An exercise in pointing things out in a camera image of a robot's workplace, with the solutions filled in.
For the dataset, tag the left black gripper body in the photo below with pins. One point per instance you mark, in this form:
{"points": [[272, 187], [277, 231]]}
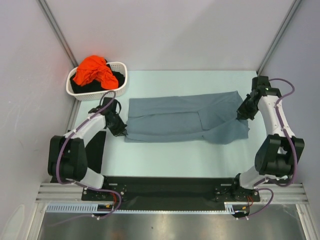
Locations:
{"points": [[116, 125]]}

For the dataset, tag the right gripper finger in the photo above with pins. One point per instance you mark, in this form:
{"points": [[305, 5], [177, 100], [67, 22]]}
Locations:
{"points": [[241, 111], [246, 117]]}

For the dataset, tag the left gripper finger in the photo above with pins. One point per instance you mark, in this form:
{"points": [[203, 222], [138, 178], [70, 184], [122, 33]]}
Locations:
{"points": [[123, 129], [118, 133]]}

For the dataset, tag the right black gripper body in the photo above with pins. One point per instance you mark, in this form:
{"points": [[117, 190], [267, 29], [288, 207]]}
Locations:
{"points": [[245, 111]]}

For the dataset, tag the grey-blue t-shirt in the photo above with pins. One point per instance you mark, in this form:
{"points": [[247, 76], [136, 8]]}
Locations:
{"points": [[207, 117]]}

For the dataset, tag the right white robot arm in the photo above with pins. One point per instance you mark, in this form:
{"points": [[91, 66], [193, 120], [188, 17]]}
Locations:
{"points": [[277, 159]]}

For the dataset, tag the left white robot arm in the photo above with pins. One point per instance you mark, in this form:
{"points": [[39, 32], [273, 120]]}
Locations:
{"points": [[71, 154]]}

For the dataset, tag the folded black t-shirt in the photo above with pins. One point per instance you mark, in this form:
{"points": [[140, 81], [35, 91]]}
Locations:
{"points": [[95, 150]]}

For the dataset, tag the black garment in basket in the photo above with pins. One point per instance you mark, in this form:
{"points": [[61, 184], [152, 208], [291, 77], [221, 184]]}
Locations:
{"points": [[95, 86]]}

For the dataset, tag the white plastic laundry basket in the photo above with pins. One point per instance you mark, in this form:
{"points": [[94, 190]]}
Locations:
{"points": [[116, 66]]}

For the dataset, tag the orange t-shirt in basket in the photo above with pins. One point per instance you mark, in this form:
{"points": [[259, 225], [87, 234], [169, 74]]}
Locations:
{"points": [[94, 68]]}

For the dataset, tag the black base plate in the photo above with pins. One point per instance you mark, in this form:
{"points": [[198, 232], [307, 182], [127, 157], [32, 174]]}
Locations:
{"points": [[172, 193]]}

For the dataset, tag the white slotted cable duct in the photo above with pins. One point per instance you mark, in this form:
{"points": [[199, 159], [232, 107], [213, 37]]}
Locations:
{"points": [[96, 208]]}

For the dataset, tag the right aluminium corner post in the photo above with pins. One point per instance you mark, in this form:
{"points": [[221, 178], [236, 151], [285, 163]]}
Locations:
{"points": [[294, 8]]}

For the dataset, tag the aluminium corner post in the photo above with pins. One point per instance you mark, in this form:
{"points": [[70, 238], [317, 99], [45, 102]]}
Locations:
{"points": [[294, 8], [55, 27]]}

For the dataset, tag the aluminium front rail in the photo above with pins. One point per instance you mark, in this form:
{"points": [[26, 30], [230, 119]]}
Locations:
{"points": [[54, 192]]}

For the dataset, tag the left aluminium corner post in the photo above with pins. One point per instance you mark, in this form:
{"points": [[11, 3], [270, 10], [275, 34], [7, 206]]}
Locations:
{"points": [[55, 27]]}

